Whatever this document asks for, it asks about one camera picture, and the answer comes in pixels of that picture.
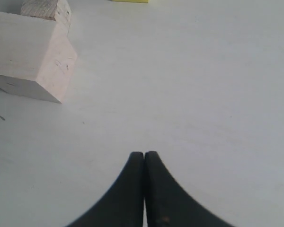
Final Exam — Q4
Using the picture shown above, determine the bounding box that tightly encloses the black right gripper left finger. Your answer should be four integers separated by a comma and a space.
69, 152, 144, 227

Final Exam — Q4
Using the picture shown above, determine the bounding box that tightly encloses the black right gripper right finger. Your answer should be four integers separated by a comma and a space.
144, 151, 231, 227

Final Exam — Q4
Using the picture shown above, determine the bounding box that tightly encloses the large pale wooden cube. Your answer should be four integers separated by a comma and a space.
0, 12, 77, 103

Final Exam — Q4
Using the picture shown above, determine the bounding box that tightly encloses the yellow cube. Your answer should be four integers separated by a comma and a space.
111, 0, 149, 3

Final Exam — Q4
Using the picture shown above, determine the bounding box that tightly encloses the medium brown wooden cube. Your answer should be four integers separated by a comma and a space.
20, 0, 71, 36

